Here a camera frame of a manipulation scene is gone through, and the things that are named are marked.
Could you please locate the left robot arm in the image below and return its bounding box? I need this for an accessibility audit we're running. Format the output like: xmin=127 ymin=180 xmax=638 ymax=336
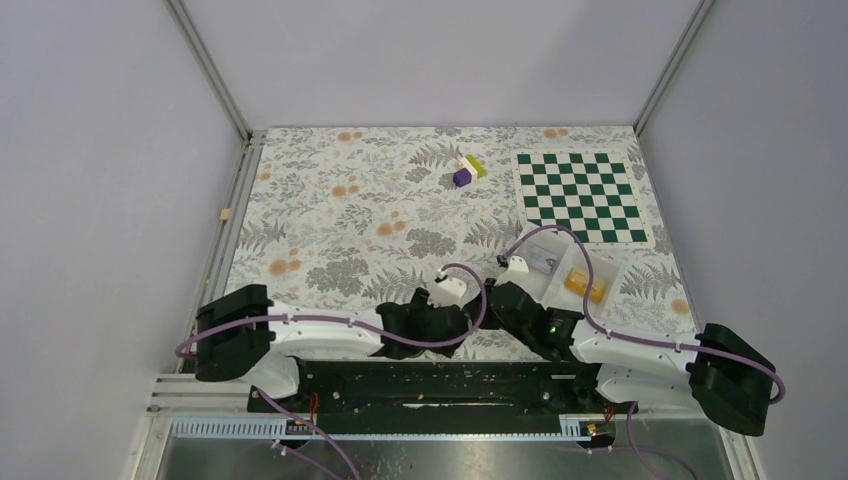
xmin=177 ymin=284 xmax=485 ymax=411

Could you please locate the green block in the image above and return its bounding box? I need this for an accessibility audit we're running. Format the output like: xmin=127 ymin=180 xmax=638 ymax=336
xmin=464 ymin=155 xmax=486 ymax=178

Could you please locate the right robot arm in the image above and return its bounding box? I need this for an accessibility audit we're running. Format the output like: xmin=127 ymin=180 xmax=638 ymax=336
xmin=463 ymin=282 xmax=777 ymax=437

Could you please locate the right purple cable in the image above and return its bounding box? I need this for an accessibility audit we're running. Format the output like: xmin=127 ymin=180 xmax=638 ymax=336
xmin=500 ymin=224 xmax=788 ymax=480

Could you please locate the left aluminium frame post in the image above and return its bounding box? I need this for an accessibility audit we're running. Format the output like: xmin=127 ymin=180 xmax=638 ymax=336
xmin=164 ymin=0 xmax=252 ymax=143

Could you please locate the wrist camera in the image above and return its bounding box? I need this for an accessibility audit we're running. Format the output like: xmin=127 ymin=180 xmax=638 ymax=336
xmin=426 ymin=270 xmax=467 ymax=308
xmin=495 ymin=256 xmax=529 ymax=287

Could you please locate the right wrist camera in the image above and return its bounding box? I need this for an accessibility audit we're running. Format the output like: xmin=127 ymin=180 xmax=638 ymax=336
xmin=495 ymin=256 xmax=529 ymax=287

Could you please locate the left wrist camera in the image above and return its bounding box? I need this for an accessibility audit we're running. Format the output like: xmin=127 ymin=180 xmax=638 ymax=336
xmin=426 ymin=270 xmax=467 ymax=308

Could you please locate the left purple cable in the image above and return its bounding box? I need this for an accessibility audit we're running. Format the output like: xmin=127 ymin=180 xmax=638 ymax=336
xmin=174 ymin=262 xmax=490 ymax=480

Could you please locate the right aluminium frame post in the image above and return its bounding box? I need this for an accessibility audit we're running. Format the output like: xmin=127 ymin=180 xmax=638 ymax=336
xmin=633 ymin=0 xmax=717 ymax=137

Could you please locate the orange card in bin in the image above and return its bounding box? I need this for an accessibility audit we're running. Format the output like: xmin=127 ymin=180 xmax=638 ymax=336
xmin=563 ymin=267 xmax=608 ymax=304

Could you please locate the white pink block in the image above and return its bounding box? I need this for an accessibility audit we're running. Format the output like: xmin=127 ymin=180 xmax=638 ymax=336
xmin=459 ymin=157 xmax=478 ymax=183

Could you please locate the translucent plastic bin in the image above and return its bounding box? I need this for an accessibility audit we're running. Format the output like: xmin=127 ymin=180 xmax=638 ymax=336
xmin=504 ymin=222 xmax=624 ymax=319

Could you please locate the purple block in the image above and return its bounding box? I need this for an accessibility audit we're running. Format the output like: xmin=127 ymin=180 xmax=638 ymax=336
xmin=452 ymin=168 xmax=474 ymax=188

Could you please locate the green white chessboard mat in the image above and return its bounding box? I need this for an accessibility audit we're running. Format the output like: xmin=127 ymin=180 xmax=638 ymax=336
xmin=511 ymin=149 xmax=655 ymax=249

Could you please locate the aluminium frame post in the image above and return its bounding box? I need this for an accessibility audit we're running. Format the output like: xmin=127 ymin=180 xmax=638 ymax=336
xmin=633 ymin=0 xmax=717 ymax=137
xmin=164 ymin=0 xmax=252 ymax=143

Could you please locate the silver card in bin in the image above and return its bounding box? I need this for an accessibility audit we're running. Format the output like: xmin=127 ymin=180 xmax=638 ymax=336
xmin=523 ymin=244 xmax=560 ymax=274

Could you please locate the purple cable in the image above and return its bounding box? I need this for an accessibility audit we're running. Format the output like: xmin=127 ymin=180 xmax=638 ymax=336
xmin=174 ymin=262 xmax=490 ymax=480
xmin=500 ymin=224 xmax=788 ymax=480

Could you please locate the floral table mat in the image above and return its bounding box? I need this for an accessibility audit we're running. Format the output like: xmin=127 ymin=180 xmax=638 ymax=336
xmin=226 ymin=126 xmax=696 ymax=333

